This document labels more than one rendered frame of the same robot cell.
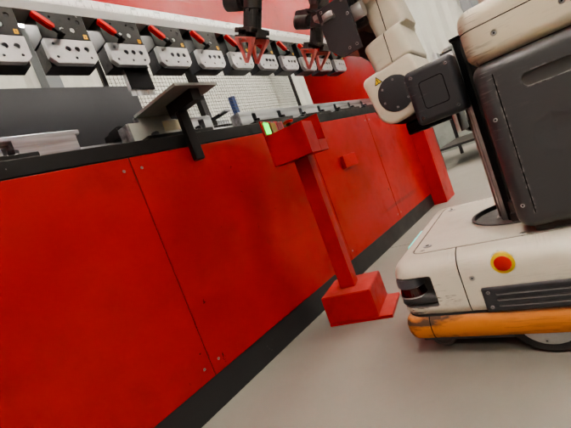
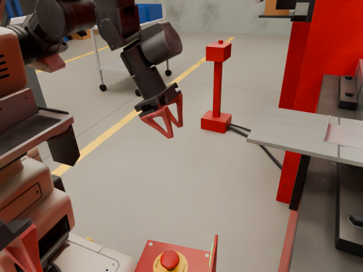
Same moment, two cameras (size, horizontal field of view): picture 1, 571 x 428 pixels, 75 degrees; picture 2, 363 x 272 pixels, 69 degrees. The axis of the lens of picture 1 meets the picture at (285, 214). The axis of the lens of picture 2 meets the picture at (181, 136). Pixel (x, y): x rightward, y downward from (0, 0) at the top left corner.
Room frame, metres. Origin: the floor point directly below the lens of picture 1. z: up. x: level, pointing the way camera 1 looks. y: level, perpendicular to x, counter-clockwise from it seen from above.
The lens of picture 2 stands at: (1.75, -0.17, 1.29)
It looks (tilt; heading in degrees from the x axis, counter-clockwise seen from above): 31 degrees down; 168
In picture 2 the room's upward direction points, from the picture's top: 2 degrees counter-clockwise
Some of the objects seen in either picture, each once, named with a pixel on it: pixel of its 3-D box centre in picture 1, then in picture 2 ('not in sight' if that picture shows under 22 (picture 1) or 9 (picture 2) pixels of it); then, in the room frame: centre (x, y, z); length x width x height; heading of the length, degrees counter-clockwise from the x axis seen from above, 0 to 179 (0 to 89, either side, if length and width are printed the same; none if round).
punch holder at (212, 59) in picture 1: (203, 53); not in sight; (1.71, 0.09, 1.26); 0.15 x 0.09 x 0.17; 140
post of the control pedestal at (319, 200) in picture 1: (326, 222); not in sight; (1.46, -0.14, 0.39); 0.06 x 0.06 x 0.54; 63
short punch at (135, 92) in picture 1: (139, 82); not in sight; (1.43, 0.34, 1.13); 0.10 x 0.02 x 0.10; 140
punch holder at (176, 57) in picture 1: (166, 51); not in sight; (1.56, 0.22, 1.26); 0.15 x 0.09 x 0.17; 140
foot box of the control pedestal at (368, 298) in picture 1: (361, 296); not in sight; (1.45, -0.17, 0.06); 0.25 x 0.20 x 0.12; 63
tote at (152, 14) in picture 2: not in sight; (139, 12); (-2.25, 0.16, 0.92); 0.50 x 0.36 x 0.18; 54
